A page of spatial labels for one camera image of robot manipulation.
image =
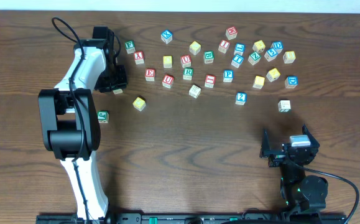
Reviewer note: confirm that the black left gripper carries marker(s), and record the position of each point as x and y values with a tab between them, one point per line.
114	82

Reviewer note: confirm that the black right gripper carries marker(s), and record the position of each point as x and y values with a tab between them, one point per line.
279	154

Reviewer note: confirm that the green N wooden block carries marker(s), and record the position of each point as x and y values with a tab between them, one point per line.
117	91

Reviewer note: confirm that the red E wooden block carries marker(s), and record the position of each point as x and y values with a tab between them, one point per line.
150	75

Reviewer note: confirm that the red u block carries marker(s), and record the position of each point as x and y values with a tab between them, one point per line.
186	61
167	81

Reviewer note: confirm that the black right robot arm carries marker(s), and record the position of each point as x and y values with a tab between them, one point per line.
303	193

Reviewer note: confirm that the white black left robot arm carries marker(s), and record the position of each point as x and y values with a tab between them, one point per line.
71	130

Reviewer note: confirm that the red Y wooden block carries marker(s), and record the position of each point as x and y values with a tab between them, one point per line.
139	57

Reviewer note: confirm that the green F wooden block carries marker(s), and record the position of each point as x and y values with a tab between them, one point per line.
130	46

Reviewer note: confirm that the yellow block lower left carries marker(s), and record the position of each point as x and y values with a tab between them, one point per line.
139	103

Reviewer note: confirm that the green J wooden block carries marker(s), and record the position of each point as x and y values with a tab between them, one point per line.
103	116

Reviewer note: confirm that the green 7 wooden block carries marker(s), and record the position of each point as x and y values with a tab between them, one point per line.
284	106

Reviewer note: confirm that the yellow O top block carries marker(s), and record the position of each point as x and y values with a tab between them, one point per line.
167	61

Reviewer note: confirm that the blue D block near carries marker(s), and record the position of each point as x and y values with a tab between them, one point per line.
291	82

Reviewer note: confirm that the blue d block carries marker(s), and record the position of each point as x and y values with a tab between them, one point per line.
291	82
277	46

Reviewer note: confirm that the blue X wooden block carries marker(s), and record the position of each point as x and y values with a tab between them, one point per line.
166	36

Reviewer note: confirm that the blue 2 wooden block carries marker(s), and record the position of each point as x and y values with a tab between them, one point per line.
241	98

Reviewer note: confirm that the yellow S wooden block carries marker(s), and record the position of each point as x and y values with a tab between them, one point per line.
258	82

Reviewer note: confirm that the green R wooden block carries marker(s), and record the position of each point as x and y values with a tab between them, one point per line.
187	73

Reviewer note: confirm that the yellow picture wooden block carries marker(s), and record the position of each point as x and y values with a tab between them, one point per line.
273	74

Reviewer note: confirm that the yellow O side block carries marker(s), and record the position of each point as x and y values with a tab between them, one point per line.
194	91

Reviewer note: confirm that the yellow block centre top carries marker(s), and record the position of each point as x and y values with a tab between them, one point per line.
194	48

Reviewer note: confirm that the yellow 8 wooden block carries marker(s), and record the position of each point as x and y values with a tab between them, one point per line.
289	57

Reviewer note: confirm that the blue 5 wooden block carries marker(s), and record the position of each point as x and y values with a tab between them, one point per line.
270	54

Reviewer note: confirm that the red I block lower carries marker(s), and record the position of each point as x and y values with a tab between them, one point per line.
210	81

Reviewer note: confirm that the red i block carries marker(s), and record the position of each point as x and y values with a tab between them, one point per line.
210	81
223	46

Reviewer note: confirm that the blue P wooden block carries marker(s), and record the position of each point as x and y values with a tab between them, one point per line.
228	76

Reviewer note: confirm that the green Z wooden block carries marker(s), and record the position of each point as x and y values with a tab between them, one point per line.
254	58

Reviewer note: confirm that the green B wooden block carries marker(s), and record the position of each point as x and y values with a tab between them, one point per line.
208	56

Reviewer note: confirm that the blue T wooden block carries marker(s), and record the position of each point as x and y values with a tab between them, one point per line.
237	60

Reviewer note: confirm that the blue D block far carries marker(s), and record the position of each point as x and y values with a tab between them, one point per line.
277	46

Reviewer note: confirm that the yellow monkey picture block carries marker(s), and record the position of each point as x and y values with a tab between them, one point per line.
258	46

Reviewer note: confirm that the blue L wooden block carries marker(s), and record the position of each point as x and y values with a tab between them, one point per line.
239	49

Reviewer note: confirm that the red I block upper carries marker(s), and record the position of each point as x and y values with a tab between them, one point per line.
223	46

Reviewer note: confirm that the red block far top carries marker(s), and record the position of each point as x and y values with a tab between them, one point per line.
231	33

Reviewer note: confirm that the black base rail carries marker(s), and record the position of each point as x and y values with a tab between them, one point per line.
250	217

